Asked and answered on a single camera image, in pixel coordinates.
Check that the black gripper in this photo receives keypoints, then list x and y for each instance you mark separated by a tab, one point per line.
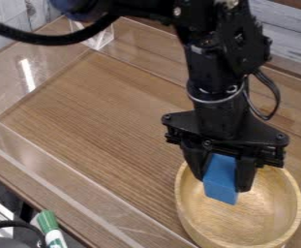
220	126

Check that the blue rectangular block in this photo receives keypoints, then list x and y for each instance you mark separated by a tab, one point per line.
218	180

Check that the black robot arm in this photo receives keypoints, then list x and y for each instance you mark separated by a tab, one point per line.
226	49

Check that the brown wooden bowl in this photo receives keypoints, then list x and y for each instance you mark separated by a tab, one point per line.
261	221

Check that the green white marker pen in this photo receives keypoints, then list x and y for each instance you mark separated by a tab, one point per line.
48	225

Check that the clear acrylic tray wall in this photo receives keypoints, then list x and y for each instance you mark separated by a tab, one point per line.
100	219

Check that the clear acrylic corner bracket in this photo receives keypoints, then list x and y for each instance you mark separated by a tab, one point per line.
100	40

